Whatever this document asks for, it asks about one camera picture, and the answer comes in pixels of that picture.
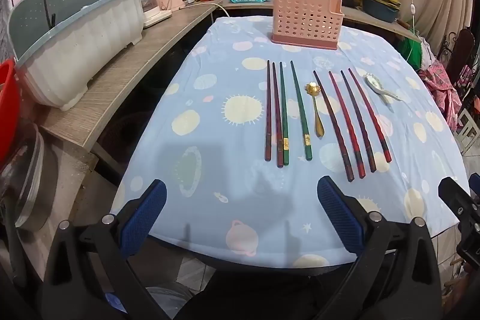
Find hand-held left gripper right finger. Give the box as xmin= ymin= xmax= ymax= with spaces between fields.
xmin=317 ymin=175 xmax=444 ymax=320

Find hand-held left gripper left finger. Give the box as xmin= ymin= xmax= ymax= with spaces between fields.
xmin=40 ymin=178 xmax=169 ymax=320

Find red twisted chopstick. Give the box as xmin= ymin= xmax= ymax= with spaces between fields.
xmin=348 ymin=67 xmax=392 ymax=163
xmin=328 ymin=71 xmax=366 ymax=179

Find maroon twisted chopstick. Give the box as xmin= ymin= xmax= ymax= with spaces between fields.
xmin=313 ymin=70 xmax=355 ymax=182
xmin=340 ymin=70 xmax=377 ymax=173

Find gold flower spoon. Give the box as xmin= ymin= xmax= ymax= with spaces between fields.
xmin=304 ymin=82 xmax=325 ymax=138

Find green chopstick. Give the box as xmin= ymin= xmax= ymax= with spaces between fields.
xmin=279 ymin=61 xmax=290 ymax=166
xmin=290 ymin=60 xmax=313 ymax=161

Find dark red chopstick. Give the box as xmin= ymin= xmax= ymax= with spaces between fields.
xmin=265 ymin=60 xmax=271 ymax=161
xmin=272 ymin=62 xmax=284 ymax=168

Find white ceramic spoon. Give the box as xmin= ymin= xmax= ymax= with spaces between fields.
xmin=365 ymin=73 xmax=401 ymax=105

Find pink perforated utensil holder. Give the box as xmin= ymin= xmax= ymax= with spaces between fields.
xmin=270 ymin=0 xmax=346 ymax=51

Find white stool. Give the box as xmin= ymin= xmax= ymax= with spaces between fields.
xmin=451 ymin=109 xmax=480 ymax=156

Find pink floral cloth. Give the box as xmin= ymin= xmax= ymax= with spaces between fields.
xmin=419 ymin=59 xmax=474 ymax=131

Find blue printed tablecloth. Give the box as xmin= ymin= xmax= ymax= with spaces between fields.
xmin=112 ymin=16 xmax=472 ymax=269

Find clear plastic container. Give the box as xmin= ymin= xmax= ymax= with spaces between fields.
xmin=0 ymin=123 xmax=60 ymax=232

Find dark metal chair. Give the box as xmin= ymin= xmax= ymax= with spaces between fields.
xmin=439 ymin=28 xmax=480 ymax=90

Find green plastic bag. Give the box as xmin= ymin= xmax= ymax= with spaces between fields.
xmin=397 ymin=27 xmax=425 ymax=70

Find red plastic basin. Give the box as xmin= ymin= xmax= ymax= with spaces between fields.
xmin=0 ymin=58 xmax=22 ymax=164

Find white dish rack teal lid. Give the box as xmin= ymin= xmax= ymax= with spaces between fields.
xmin=7 ymin=0 xmax=145 ymax=112

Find blue basin with dishes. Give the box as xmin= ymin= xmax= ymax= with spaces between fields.
xmin=361 ymin=0 xmax=401 ymax=24

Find white clear kitchen appliance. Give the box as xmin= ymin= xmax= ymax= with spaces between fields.
xmin=119 ymin=0 xmax=173 ymax=29

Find white power cord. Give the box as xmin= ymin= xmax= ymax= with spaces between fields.
xmin=187 ymin=1 xmax=241 ymax=34

